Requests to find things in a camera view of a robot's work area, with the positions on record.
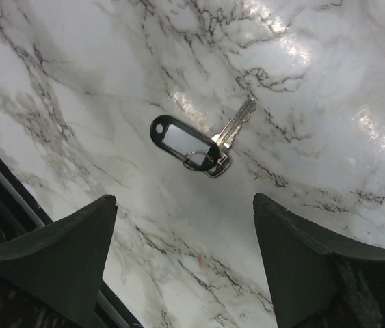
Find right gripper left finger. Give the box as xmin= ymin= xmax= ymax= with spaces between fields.
xmin=0 ymin=195 xmax=117 ymax=327

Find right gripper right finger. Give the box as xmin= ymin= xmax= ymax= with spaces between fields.
xmin=253 ymin=194 xmax=385 ymax=327

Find black key tag with key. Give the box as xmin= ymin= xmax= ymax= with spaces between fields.
xmin=150 ymin=98 xmax=256 ymax=178

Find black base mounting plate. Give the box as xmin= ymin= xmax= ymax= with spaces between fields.
xmin=0 ymin=159 xmax=140 ymax=327

